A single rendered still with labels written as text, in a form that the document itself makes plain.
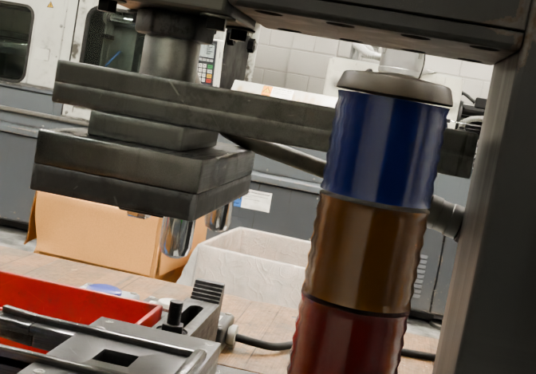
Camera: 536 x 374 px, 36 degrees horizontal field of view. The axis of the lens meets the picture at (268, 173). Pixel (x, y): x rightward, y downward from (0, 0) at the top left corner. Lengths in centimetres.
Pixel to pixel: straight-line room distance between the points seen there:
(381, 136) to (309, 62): 674
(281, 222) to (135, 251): 234
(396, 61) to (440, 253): 121
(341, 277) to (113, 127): 27
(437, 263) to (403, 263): 476
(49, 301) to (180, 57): 41
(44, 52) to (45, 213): 276
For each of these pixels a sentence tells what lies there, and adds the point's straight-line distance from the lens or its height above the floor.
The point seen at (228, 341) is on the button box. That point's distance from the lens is 93.
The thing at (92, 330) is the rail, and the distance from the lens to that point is 65.
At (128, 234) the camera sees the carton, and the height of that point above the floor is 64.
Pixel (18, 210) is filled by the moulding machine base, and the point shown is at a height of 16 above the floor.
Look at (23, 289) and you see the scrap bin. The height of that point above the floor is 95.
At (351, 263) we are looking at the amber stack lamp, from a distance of 27.
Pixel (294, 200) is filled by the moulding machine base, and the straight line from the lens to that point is 507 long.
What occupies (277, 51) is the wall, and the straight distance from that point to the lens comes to 713.
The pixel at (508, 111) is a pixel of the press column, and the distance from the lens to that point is 47.
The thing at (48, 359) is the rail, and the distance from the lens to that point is 58.
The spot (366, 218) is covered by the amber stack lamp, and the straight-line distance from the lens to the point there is 27.
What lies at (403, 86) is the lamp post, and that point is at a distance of 27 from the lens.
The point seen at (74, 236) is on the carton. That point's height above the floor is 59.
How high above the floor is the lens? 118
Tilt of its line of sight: 5 degrees down
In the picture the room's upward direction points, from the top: 10 degrees clockwise
